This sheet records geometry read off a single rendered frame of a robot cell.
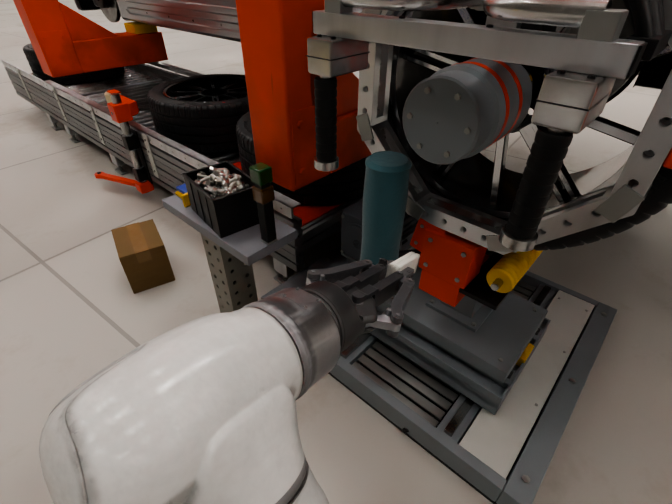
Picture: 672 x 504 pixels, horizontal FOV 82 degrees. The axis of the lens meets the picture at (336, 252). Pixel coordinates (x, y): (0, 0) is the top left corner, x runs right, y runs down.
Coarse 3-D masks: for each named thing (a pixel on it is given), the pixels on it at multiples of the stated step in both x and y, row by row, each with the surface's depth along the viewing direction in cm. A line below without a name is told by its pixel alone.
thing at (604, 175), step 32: (416, 64) 87; (448, 64) 77; (608, 128) 63; (416, 160) 89; (480, 160) 100; (608, 160) 83; (448, 192) 87; (480, 192) 89; (512, 192) 88; (576, 192) 72
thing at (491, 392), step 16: (544, 320) 118; (384, 336) 118; (400, 336) 113; (416, 336) 115; (400, 352) 116; (416, 352) 111; (432, 352) 110; (448, 352) 109; (528, 352) 106; (432, 368) 109; (448, 368) 105; (464, 368) 106; (448, 384) 108; (464, 384) 103; (480, 384) 99; (496, 384) 102; (512, 384) 103; (480, 400) 102; (496, 400) 98
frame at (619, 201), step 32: (384, 64) 79; (384, 96) 82; (384, 128) 86; (640, 160) 54; (416, 192) 85; (608, 192) 61; (640, 192) 56; (448, 224) 81; (480, 224) 77; (544, 224) 67; (576, 224) 64
